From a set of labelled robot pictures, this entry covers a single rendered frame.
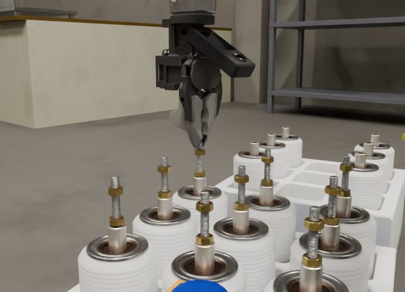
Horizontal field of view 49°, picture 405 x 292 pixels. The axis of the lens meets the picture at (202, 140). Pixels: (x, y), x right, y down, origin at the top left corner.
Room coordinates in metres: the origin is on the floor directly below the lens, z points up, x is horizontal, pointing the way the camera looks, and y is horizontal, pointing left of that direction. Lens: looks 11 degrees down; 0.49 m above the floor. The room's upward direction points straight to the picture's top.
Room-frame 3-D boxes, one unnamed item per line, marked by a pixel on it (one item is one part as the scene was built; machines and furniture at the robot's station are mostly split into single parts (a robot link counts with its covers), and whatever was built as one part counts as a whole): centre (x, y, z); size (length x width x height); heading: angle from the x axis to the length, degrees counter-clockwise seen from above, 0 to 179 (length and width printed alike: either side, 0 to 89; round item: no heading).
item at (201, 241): (0.46, 0.00, 0.29); 0.02 x 0.02 x 0.01; 6
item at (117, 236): (0.51, 0.10, 0.26); 0.02 x 0.02 x 0.03
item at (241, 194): (0.57, -0.05, 0.30); 0.01 x 0.01 x 0.08
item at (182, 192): (0.72, 0.00, 0.25); 0.08 x 0.08 x 0.01
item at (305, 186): (1.06, -0.28, 0.09); 0.39 x 0.39 x 0.18; 62
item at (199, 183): (0.72, 0.00, 0.26); 0.02 x 0.02 x 0.03
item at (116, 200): (0.51, 0.10, 0.30); 0.01 x 0.01 x 0.08
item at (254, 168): (1.01, -0.12, 0.16); 0.10 x 0.10 x 0.18
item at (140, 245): (0.51, 0.10, 0.25); 0.08 x 0.08 x 0.01
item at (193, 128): (0.72, 0.03, 0.38); 0.06 x 0.03 x 0.09; 50
